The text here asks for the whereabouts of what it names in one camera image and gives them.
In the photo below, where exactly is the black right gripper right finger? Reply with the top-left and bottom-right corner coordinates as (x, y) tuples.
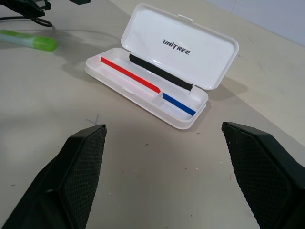
(221, 122), (305, 229)

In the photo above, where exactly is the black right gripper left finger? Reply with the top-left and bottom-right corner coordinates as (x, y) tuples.
(0, 124), (107, 229)

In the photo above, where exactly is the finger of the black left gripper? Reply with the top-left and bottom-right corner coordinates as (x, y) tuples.
(68, 0), (92, 6)
(0, 0), (52, 17)

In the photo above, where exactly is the white plastic Unitree pencil case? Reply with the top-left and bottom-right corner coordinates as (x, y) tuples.
(85, 2), (240, 131)

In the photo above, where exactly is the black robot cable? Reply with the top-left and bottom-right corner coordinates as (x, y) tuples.
(0, 14), (53, 28)

